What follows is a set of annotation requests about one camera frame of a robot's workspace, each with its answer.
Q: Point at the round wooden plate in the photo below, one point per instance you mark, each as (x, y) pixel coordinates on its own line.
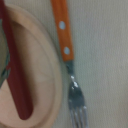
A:
(42, 71)

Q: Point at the brown toy sausage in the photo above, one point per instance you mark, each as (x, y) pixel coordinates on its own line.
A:
(16, 79)

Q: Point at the orange handled fork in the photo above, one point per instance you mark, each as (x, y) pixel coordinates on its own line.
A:
(76, 101)

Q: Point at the white woven placemat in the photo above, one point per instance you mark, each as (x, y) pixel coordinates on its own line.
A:
(100, 38)

